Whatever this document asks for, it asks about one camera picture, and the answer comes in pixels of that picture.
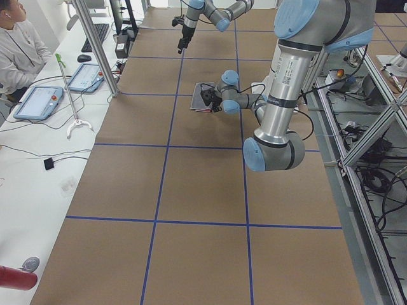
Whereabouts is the small black square puck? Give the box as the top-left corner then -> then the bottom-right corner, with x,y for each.
43,158 -> 55,171

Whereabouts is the near blue teach pendant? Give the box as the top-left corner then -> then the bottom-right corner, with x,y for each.
13,86 -> 64,120

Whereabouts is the far blue teach pendant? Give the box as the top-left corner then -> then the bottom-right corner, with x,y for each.
68,63 -> 104,94

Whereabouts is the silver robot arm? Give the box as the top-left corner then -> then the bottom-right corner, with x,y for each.
172,0 -> 254,54
201,1 -> 376,172

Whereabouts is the pink and grey towel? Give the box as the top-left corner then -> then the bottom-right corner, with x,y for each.
190,82 -> 215,112

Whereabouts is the black keyboard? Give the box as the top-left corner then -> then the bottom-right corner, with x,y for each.
81,23 -> 111,53

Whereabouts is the red cylinder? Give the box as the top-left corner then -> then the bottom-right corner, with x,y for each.
0,266 -> 38,290

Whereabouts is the black camera cable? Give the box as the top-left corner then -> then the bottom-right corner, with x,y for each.
200,83 -> 315,140

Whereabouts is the aluminium side frame rail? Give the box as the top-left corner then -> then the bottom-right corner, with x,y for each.
305,18 -> 407,305

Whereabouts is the seated person grey shirt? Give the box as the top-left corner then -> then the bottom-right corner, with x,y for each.
1,1 -> 52,103

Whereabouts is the aluminium frame post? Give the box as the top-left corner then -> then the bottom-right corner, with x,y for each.
71,0 -> 118,97

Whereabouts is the white grabber stick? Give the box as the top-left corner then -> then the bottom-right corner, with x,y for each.
55,53 -> 93,140

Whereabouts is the black computer mouse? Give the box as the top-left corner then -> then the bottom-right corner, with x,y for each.
77,54 -> 92,63

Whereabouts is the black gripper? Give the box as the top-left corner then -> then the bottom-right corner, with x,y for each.
177,25 -> 194,54
210,95 -> 223,112

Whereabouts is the black white box device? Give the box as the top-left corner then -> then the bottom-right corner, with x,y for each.
115,34 -> 130,59

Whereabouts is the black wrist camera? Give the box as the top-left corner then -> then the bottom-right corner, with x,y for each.
200,90 -> 216,106
172,15 -> 184,27

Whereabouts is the blue teach pendant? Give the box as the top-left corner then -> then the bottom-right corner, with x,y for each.
13,86 -> 64,120
68,63 -> 104,94

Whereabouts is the black monitor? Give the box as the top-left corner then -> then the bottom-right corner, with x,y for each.
109,0 -> 139,39

